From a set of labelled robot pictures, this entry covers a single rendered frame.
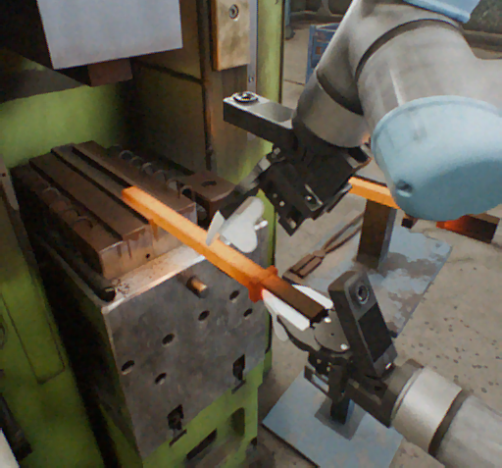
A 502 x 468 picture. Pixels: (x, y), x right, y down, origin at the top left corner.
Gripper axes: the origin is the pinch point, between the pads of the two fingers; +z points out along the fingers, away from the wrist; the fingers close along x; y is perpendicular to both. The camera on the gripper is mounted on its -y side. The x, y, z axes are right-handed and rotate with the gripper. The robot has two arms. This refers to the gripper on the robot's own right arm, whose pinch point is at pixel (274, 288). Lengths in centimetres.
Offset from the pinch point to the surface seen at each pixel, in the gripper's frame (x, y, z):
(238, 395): 12, 60, 23
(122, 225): -6.2, 1.2, 30.7
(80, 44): -8.1, -29.3, 27.3
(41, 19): -12.1, -32.7, 27.4
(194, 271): 1.9, 11.1, 21.8
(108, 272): -11.5, 6.9, 27.7
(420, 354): 96, 101, 6
